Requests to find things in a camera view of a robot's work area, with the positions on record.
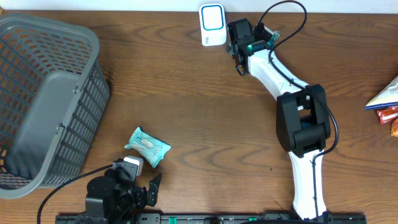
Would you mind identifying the yellow snack bag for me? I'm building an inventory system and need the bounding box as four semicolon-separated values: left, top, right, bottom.
364;77;398;110

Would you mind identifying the grey plastic shopping basket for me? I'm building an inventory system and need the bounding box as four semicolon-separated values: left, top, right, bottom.
1;14;110;199

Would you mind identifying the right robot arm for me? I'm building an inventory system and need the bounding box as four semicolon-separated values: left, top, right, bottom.
227;19;331;220

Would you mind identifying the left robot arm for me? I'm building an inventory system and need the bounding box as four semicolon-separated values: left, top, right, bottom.
77;156;162;224

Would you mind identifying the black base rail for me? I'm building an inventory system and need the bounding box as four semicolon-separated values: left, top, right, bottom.
55;212;368;224

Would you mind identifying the red chocolate bar wrapper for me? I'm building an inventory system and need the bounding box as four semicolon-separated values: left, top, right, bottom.
376;106;398;124

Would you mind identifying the light blue wet wipes pack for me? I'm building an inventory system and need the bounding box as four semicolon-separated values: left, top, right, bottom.
124;126;172;168

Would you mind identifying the orange snack packet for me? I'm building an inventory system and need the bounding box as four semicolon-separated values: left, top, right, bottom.
391;119;398;137

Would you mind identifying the white barcode scanner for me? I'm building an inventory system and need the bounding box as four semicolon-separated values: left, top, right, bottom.
198;3;226;47

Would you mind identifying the teal mouthwash bottle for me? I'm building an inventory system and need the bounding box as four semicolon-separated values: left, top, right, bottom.
268;30;280;48

